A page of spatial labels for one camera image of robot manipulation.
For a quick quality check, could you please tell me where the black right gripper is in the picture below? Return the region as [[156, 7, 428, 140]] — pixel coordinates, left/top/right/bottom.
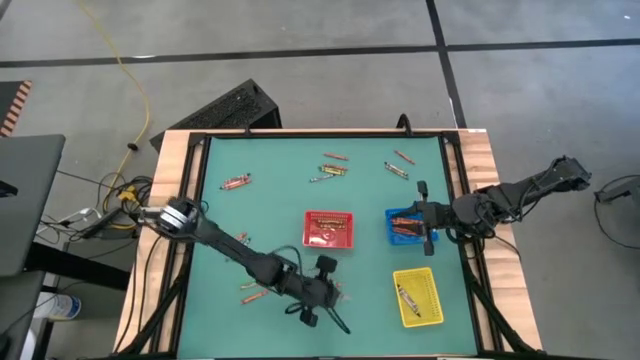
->
[[412, 180, 459, 258]]

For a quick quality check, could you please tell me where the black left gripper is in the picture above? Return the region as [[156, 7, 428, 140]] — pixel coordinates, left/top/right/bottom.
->
[[282, 254, 351, 335]]

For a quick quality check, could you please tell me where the red orange crayon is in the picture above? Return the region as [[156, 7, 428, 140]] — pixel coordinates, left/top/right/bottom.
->
[[219, 176, 253, 192], [240, 289, 271, 306]]

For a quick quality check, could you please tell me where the blue plastic basket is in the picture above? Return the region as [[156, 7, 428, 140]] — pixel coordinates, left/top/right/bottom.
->
[[384, 207, 441, 247]]

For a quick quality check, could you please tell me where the red plastic basket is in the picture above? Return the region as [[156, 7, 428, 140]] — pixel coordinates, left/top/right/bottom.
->
[[302, 209, 356, 250]]

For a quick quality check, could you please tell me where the yellow plastic basket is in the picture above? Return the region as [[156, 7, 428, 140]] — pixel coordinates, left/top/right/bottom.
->
[[392, 266, 445, 329]]

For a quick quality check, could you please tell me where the green table mat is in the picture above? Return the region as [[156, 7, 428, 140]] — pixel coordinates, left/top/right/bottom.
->
[[175, 135, 479, 359]]

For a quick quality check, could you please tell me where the black floor tape line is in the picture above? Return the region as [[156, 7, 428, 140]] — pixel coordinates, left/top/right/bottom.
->
[[425, 0, 469, 129], [0, 38, 640, 69]]

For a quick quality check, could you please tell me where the black power adapter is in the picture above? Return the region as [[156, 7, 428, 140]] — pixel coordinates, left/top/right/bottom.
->
[[79, 208, 137, 241]]

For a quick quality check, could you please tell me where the black desk bar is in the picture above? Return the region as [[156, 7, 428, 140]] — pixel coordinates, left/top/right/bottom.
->
[[23, 241, 132, 292]]

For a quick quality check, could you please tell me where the white bottle blue cap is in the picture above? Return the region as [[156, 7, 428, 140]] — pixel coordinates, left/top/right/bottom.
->
[[33, 292, 83, 322]]

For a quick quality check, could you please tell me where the grey desk top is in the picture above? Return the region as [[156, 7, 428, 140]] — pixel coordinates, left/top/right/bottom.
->
[[0, 271, 47, 360], [0, 133, 67, 279]]

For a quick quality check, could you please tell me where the black mat orange striped edge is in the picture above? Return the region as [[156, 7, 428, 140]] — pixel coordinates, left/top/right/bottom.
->
[[0, 79, 34, 139]]

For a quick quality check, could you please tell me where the black metal table frame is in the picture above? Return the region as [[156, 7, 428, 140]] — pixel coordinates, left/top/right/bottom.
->
[[117, 128, 539, 360]]

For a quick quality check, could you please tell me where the black cable loop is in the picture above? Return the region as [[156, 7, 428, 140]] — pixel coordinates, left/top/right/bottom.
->
[[593, 173, 640, 252]]

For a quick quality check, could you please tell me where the grey metal bracket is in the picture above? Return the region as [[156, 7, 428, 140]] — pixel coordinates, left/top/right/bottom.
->
[[593, 175, 640, 205]]

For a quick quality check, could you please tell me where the black cable bundle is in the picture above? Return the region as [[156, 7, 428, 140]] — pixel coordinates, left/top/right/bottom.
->
[[39, 172, 159, 251]]

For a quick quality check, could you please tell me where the yellow cable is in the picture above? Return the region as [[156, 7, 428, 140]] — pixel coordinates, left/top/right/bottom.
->
[[77, 0, 151, 201]]

